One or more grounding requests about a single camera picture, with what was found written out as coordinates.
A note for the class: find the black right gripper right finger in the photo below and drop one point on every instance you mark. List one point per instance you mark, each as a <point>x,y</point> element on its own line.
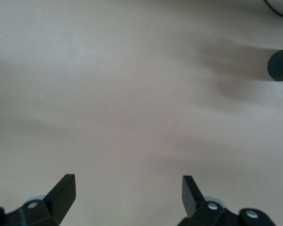
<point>191,195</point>

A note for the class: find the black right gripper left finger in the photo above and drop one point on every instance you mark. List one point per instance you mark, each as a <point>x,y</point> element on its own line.
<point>61,195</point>

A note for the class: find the brown paper table cover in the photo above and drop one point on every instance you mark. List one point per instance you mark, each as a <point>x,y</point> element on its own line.
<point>108,94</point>

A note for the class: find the black foam-covered pole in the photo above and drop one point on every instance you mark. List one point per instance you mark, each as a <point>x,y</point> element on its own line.
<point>280,66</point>

